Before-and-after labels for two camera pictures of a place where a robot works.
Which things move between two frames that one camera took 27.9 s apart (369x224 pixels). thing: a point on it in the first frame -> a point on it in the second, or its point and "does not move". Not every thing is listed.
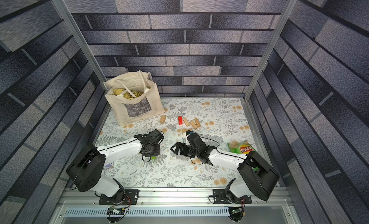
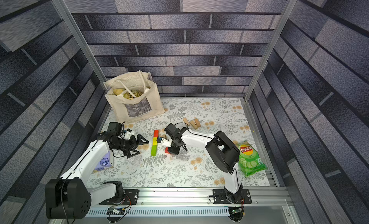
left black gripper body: [155, 151] -> [128, 144]
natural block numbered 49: [193, 124] does not move
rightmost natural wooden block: [197, 122] does not move
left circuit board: [112, 210] does not move
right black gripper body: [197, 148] -> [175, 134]
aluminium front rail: [168, 198] does not move
